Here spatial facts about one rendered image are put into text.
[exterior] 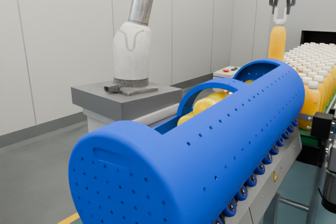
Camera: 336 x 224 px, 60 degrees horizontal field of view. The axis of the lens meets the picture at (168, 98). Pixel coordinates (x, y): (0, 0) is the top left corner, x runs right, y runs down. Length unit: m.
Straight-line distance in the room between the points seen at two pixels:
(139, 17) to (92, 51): 2.39
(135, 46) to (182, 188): 0.84
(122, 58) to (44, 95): 2.39
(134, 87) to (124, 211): 0.76
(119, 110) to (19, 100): 2.40
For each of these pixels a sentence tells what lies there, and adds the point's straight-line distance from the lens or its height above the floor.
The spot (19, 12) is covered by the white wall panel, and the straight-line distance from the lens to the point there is 3.35.
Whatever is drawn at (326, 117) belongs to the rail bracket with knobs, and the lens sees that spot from 1.35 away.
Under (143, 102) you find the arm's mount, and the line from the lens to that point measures 1.18.
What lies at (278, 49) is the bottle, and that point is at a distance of 1.46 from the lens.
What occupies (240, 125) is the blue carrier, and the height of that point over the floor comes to 1.18.
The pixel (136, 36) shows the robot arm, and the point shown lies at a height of 1.31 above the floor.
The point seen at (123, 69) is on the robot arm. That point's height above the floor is 1.18.
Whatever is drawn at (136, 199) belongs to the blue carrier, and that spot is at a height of 1.13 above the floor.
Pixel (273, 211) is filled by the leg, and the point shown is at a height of 0.56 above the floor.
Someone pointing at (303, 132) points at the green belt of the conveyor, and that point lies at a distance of 1.43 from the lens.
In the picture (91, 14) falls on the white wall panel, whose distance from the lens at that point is 3.75.
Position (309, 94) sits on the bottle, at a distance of 1.40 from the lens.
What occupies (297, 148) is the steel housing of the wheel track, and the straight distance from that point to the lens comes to 1.36.
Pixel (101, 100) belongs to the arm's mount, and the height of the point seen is 1.07.
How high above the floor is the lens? 1.44
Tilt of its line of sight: 18 degrees down
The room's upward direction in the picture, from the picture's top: straight up
